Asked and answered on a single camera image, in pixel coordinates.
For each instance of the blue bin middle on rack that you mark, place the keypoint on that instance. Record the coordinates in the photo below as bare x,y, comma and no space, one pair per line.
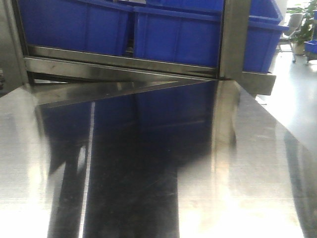
176,36

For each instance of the blue bin on rack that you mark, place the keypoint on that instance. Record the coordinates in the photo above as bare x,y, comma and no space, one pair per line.
176,36
97,26
264,31

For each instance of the blue bin left on rack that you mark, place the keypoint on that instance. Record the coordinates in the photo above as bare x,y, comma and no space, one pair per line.
97,26

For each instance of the blue bin right on rack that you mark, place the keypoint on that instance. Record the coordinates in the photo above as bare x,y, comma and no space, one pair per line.
264,31

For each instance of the green potted plant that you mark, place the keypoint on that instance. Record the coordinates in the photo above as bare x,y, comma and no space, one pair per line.
306,7

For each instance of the small blue bin far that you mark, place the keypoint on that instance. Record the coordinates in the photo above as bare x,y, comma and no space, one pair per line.
311,46

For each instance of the stainless steel rack frame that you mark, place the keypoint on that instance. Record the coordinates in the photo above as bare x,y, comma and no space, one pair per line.
22,64

